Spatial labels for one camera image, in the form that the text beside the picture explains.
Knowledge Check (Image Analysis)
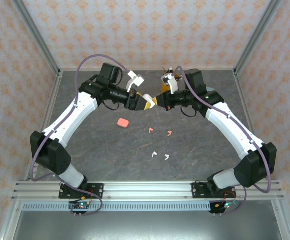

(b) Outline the grey metal panel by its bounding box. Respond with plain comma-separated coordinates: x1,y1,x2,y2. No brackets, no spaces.
12,211,284,240

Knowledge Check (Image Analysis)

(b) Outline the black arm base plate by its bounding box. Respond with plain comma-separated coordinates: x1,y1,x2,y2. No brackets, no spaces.
191,181,236,200
58,182,104,200

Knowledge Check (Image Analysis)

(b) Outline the pink earbud charging case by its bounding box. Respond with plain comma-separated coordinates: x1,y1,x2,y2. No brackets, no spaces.
117,118,130,129

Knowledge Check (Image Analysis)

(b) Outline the aluminium frame leg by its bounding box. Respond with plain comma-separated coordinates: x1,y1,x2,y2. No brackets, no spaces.
0,199,23,240
271,199,290,240

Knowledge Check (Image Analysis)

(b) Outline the aluminium frame post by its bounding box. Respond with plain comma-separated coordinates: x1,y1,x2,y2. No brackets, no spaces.
11,0,61,76
233,0,283,76

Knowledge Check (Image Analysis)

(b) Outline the wide aluminium mounting rail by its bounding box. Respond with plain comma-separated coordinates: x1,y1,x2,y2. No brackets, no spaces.
11,180,285,201

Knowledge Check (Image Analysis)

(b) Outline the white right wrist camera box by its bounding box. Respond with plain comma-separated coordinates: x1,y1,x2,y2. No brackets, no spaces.
160,73,179,95

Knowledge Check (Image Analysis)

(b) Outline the aluminium table edge rail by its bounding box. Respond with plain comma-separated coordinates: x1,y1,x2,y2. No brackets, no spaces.
59,66,236,72
232,70,271,181
24,71,63,182

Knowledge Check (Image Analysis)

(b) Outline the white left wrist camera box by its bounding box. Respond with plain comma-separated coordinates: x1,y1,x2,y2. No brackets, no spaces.
126,70,145,93

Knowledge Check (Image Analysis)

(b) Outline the small circuit board green light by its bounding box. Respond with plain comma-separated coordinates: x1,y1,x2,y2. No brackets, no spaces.
68,199,93,211
209,199,238,215

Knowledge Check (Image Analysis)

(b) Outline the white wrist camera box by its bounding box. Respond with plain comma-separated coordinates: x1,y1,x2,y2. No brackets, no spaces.
160,73,179,95
126,70,145,93

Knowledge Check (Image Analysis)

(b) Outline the grey slotted cable duct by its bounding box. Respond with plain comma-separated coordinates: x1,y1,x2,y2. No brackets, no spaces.
21,201,212,212

